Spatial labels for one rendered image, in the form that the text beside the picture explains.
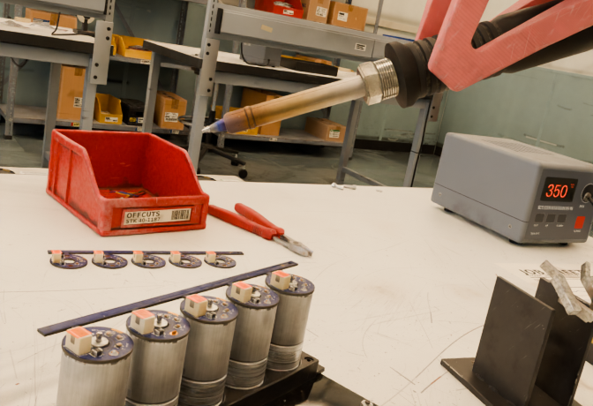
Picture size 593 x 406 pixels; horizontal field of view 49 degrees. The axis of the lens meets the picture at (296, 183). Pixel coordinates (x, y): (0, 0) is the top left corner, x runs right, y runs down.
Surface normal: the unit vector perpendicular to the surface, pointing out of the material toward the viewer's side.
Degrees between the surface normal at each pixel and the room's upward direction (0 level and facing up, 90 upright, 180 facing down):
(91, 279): 0
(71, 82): 90
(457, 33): 98
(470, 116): 90
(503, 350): 90
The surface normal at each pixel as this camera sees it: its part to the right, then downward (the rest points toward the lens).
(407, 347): 0.18, -0.96
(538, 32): -0.11, 0.49
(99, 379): 0.41, 0.28
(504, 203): -0.87, -0.04
